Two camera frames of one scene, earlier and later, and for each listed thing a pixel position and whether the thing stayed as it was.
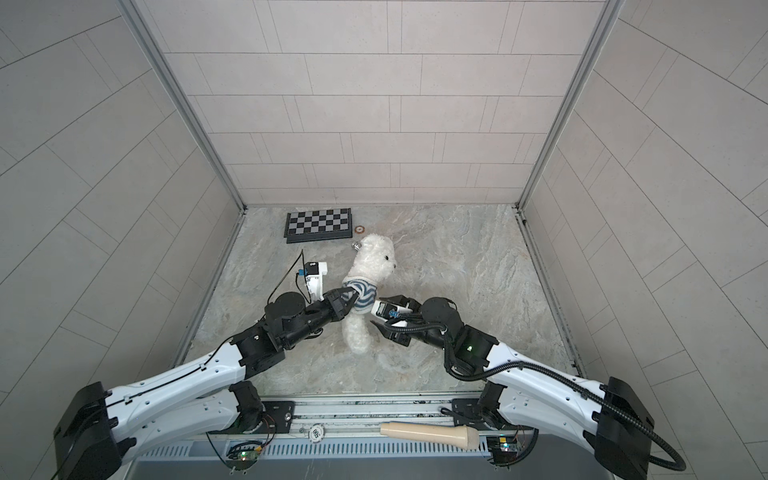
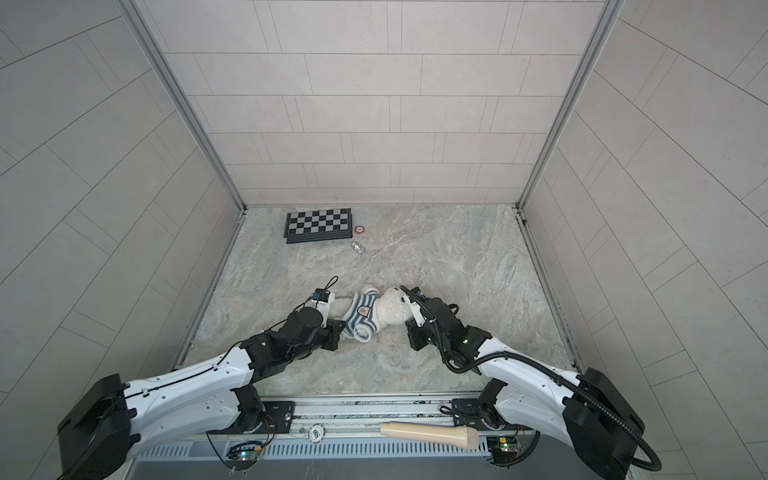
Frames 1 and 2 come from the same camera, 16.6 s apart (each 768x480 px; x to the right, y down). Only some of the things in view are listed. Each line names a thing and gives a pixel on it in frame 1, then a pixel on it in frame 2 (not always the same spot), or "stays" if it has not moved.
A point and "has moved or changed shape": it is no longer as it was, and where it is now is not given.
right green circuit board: x=504 y=449 stays
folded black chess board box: x=318 y=225 stays
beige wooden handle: x=466 y=436 stays
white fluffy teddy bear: x=372 y=259 has moved or changed shape
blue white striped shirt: x=367 y=293 to x=362 y=320
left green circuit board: x=243 y=457 stays
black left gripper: x=333 y=305 to x=333 y=331
